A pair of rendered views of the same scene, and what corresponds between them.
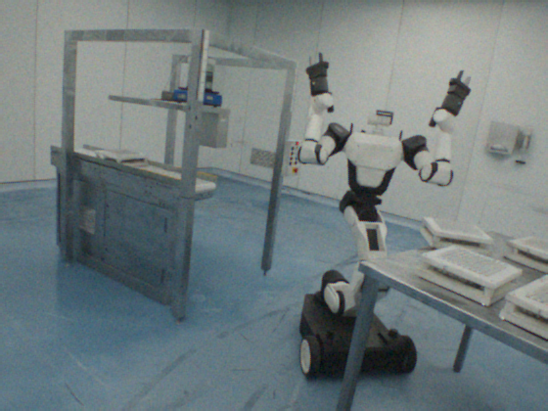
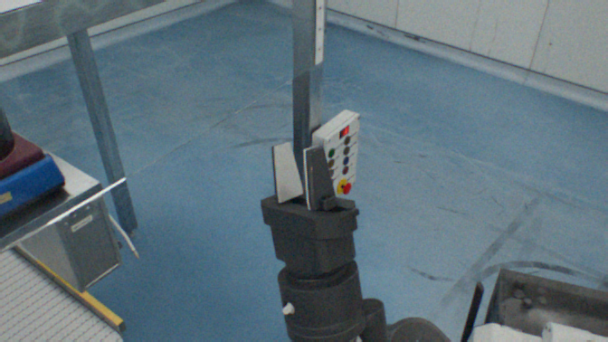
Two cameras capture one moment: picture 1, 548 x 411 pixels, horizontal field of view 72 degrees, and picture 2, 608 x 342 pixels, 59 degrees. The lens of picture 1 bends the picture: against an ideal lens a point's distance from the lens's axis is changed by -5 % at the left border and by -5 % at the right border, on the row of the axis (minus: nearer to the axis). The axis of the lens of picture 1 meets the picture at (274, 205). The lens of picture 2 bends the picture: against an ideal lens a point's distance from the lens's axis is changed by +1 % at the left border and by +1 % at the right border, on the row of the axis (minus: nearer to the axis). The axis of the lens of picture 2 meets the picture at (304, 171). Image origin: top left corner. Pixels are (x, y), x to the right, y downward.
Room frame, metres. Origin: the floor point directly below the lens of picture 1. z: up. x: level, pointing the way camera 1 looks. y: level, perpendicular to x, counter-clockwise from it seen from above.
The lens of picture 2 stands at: (1.63, -0.18, 1.86)
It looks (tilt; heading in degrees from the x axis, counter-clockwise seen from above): 37 degrees down; 8
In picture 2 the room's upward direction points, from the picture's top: straight up
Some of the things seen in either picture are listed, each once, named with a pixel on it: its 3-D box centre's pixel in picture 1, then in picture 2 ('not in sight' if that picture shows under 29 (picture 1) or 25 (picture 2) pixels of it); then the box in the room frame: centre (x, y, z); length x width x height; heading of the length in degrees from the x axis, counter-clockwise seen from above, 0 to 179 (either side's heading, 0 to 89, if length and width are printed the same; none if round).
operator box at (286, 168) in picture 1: (291, 158); (334, 159); (2.92, -0.08, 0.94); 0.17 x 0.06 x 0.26; 151
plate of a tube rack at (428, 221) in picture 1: (455, 229); not in sight; (1.63, -0.79, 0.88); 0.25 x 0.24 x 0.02; 84
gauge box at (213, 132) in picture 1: (208, 128); (61, 223); (2.38, 0.45, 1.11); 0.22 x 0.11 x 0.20; 61
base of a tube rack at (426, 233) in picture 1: (453, 240); not in sight; (1.63, -0.79, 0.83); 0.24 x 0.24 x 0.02; 84
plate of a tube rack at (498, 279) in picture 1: (471, 264); not in sight; (1.19, -0.65, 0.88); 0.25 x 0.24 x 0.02; 131
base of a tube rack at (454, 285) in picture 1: (467, 278); not in sight; (1.19, -0.65, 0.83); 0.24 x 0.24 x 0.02; 41
